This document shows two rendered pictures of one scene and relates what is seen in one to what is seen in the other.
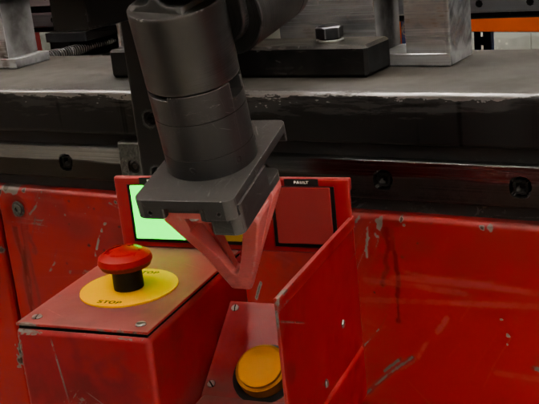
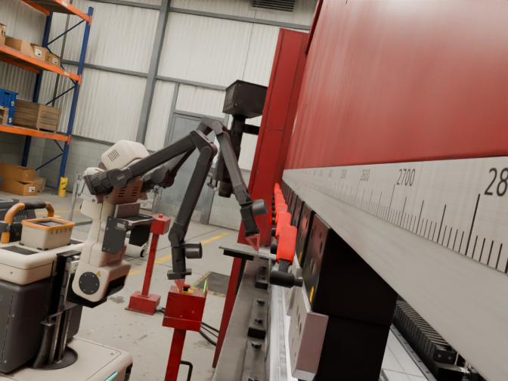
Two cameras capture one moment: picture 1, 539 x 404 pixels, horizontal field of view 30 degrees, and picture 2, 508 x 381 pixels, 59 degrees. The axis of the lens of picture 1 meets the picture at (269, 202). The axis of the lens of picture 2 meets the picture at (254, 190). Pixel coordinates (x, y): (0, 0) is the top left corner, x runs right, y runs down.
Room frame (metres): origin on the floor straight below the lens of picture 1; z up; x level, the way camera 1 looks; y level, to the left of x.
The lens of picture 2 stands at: (-0.11, -1.71, 1.38)
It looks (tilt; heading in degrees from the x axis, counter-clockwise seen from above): 3 degrees down; 60
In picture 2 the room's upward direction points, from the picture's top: 11 degrees clockwise
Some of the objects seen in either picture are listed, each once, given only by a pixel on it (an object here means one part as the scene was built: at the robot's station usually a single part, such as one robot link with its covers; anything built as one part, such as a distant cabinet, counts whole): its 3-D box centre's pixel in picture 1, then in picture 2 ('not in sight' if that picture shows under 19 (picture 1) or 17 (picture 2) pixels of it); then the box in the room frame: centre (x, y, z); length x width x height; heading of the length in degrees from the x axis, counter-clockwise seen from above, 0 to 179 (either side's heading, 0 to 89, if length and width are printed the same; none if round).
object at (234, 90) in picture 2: not in sight; (235, 144); (1.39, 1.30, 1.53); 0.51 x 0.25 x 0.85; 74
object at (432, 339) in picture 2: not in sight; (416, 325); (1.02, -0.85, 1.02); 0.44 x 0.06 x 0.04; 58
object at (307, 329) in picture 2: not in sight; (339, 295); (0.25, -1.32, 1.26); 0.15 x 0.09 x 0.17; 58
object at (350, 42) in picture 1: (242, 58); (262, 277); (1.01, 0.01, 0.89); 0.30 x 0.05 x 0.03; 58
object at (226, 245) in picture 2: not in sight; (248, 249); (0.96, 0.09, 1.00); 0.26 x 0.18 x 0.01; 148
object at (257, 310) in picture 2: not in sight; (258, 317); (0.71, -0.47, 0.89); 0.30 x 0.05 x 0.03; 58
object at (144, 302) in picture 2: not in sight; (150, 261); (1.13, 1.93, 0.41); 0.25 x 0.20 x 0.83; 148
